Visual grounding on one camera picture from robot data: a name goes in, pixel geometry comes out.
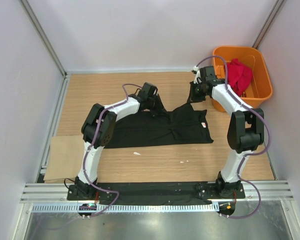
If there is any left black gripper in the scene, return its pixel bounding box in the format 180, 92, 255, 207
147, 93, 169, 117

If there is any black t shirt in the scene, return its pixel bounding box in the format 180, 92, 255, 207
105, 103, 214, 149

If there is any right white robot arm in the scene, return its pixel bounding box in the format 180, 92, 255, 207
187, 66, 264, 198

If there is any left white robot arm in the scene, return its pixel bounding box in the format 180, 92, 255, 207
68, 82, 165, 200

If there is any red t shirt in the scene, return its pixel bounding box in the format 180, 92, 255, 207
226, 58, 253, 97

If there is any orange plastic basket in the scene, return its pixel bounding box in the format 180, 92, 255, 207
212, 46, 273, 108

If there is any brown cardboard sheet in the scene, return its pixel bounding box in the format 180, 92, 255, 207
43, 135, 85, 184

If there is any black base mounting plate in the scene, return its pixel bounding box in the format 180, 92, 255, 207
67, 181, 246, 201

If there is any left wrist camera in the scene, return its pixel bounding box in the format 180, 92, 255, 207
137, 82, 158, 101

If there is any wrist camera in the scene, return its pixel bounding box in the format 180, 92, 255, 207
137, 82, 158, 101
199, 65, 217, 83

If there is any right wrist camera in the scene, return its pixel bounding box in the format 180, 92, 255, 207
199, 65, 217, 83

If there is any white slotted cable duct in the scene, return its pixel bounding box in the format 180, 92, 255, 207
31, 202, 219, 214

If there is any right aluminium corner post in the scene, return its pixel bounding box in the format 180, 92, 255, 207
251, 0, 287, 50

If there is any aluminium corner post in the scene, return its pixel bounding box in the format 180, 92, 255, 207
19, 0, 67, 79
251, 0, 287, 50

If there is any aluminium front frame rail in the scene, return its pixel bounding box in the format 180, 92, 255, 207
19, 180, 294, 203

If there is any left aluminium corner post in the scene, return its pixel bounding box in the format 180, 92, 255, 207
19, 0, 67, 79

